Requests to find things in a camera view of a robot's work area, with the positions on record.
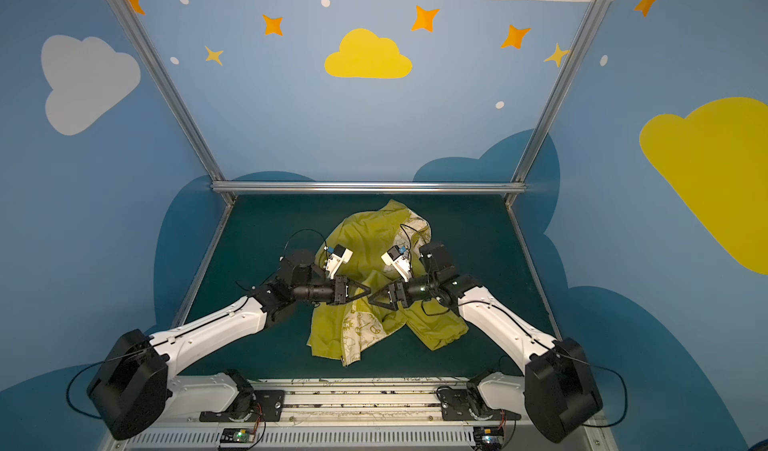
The aluminium rear frame bar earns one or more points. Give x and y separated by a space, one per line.
264 187

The aluminium frame post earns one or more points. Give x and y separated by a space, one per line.
583 39
138 37

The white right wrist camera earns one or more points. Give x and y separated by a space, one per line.
397 257

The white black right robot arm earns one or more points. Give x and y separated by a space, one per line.
557 392

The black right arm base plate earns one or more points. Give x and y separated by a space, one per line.
466 404

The green circuit board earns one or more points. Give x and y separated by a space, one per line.
488 439
237 438

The aluminium right frame post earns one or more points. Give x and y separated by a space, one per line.
583 39

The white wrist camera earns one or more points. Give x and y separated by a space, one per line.
397 257
337 256

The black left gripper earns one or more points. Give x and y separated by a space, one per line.
342 291

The left green circuit board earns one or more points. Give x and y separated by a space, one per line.
237 438

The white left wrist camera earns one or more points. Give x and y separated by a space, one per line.
337 256

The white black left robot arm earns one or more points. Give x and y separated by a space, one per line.
132 387

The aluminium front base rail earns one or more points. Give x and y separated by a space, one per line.
341 414

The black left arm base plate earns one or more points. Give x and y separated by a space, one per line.
264 405

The aluminium left frame post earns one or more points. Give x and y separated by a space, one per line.
138 37

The right green circuit board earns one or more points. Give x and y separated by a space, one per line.
488 439

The lime green jacket printed lining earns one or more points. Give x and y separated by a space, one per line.
342 333

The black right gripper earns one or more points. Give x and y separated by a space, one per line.
398 295

